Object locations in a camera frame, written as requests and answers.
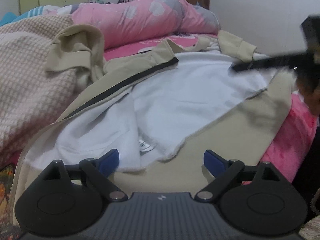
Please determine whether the beige zip jacket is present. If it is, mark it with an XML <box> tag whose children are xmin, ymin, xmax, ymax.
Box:
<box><xmin>11</xmin><ymin>24</ymin><xmax>297</xmax><ymax>233</ymax></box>

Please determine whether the person right hand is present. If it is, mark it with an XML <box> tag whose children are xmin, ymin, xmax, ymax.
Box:
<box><xmin>296</xmin><ymin>77</ymin><xmax>320</xmax><ymax>116</ymax></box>

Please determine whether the hot pink floral bedsheet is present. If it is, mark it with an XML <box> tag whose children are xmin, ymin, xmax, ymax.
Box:
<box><xmin>104</xmin><ymin>34</ymin><xmax>317</xmax><ymax>182</ymax></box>

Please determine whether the beige white houndstooth blanket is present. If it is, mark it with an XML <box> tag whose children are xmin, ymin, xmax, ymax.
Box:
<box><xmin>1</xmin><ymin>15</ymin><xmax>76</xmax><ymax>165</ymax></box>

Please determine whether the pink floral rolled duvet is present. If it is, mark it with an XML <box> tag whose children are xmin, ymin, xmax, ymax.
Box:
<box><xmin>15</xmin><ymin>0</ymin><xmax>221</xmax><ymax>51</ymax></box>

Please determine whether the clutter on side table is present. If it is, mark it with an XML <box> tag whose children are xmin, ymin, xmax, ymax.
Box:
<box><xmin>89</xmin><ymin>0</ymin><xmax>132</xmax><ymax>4</ymax></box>

